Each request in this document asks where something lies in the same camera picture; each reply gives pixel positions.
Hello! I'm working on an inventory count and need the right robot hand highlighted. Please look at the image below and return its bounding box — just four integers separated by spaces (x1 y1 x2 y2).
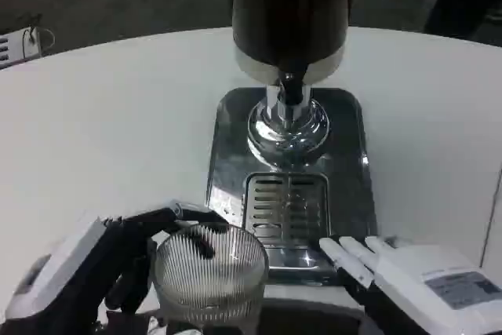
318 235 502 335

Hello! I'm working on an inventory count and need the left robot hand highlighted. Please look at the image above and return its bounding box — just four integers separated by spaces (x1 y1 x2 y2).
0 202 230 335

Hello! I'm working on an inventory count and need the clear ribbed glass cup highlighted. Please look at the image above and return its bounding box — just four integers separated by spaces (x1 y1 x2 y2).
153 224 271 324

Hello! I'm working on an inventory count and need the slotted steel drip grid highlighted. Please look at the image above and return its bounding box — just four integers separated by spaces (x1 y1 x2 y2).
242 172 331 242

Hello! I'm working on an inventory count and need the steel drip tray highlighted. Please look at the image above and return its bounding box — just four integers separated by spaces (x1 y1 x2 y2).
206 86 378 286

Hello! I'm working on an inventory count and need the white power strip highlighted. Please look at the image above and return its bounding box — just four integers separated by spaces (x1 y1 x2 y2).
0 27 43 70

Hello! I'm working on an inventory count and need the black drink dispenser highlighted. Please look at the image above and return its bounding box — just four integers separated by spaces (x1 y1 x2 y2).
225 0 358 167

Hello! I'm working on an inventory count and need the white cable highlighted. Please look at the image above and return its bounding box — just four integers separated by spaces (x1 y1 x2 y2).
21 25 56 56

